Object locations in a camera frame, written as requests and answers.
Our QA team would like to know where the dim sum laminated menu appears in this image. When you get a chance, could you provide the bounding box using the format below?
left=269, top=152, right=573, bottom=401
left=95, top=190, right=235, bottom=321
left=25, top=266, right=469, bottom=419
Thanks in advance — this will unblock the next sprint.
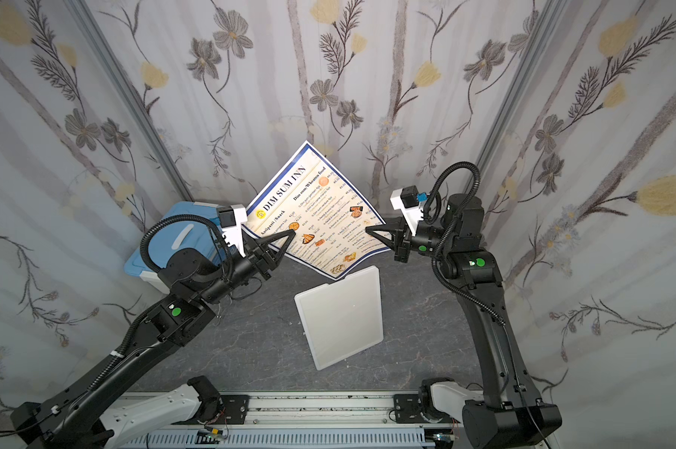
left=246, top=142, right=388, bottom=281

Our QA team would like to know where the white acrylic menu rack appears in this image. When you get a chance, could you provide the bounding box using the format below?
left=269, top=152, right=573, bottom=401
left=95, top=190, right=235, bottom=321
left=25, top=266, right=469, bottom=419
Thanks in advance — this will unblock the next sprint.
left=294, top=266, right=384, bottom=370

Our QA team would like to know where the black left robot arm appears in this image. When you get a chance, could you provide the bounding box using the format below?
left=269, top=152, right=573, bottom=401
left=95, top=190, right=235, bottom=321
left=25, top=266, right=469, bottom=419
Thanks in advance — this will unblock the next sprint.
left=0, top=207, right=296, bottom=448

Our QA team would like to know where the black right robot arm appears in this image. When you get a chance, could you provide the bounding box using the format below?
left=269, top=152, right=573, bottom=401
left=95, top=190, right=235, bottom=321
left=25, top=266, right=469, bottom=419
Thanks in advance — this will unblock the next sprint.
left=365, top=162, right=562, bottom=448

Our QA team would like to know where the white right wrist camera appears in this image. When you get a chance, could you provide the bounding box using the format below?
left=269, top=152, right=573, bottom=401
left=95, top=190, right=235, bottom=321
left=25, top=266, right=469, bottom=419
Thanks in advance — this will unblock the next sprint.
left=390, top=185, right=427, bottom=236

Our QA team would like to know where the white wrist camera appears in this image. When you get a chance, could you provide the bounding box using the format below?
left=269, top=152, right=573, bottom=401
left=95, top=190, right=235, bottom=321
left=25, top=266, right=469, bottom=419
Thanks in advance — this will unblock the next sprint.
left=216, top=205, right=248, bottom=256
left=390, top=185, right=427, bottom=236

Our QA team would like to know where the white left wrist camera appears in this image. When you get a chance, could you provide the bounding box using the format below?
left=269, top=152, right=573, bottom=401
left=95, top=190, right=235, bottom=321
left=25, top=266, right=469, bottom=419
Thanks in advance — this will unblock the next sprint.
left=216, top=205, right=248, bottom=256

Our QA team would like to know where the aluminium mounting rail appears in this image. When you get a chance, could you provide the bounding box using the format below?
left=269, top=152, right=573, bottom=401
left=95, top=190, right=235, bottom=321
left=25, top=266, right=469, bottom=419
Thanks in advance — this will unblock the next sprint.
left=107, top=389, right=541, bottom=433

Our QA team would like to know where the white slotted cable duct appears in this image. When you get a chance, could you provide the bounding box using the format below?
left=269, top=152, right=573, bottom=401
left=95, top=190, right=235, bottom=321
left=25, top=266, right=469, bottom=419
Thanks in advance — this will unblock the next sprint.
left=123, top=428, right=435, bottom=448

